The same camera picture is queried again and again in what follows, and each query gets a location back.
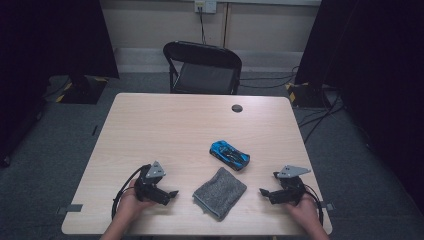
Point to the vertical wall conduit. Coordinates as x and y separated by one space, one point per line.
226 25

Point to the person's left hand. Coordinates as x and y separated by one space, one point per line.
128 206

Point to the black folding chair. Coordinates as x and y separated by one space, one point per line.
203 78

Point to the small dark floor tape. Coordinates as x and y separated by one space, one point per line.
94 130

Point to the black curtain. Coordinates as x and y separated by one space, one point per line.
50 40
373 66

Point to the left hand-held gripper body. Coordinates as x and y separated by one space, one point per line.
146 191

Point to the white wall socket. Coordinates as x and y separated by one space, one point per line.
205 6

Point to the grey tape strip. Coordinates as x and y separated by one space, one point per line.
329 206
71 208

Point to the grey cloth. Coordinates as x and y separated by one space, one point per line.
218 193

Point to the person's right hand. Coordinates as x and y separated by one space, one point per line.
306 213

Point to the blue and black toy car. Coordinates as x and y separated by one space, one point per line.
230 155

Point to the black stand base striped tape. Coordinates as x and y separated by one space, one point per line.
83 91
308 96

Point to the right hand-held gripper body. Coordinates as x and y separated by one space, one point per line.
293 190

